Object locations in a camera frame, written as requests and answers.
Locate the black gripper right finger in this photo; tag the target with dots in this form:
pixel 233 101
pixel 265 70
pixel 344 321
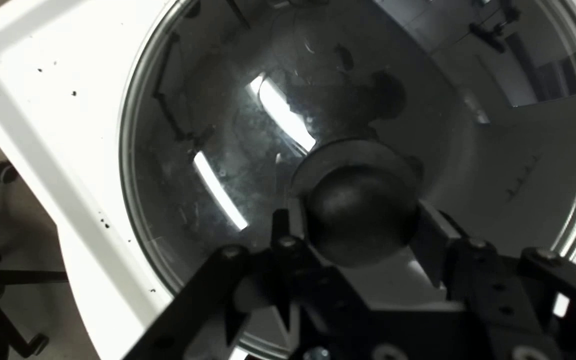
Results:
pixel 524 307

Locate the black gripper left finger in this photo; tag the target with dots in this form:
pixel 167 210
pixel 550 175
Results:
pixel 208 317

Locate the glass lid with black knob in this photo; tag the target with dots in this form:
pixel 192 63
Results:
pixel 347 115

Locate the white plastic tray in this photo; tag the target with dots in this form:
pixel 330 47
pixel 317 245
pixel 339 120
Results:
pixel 64 69

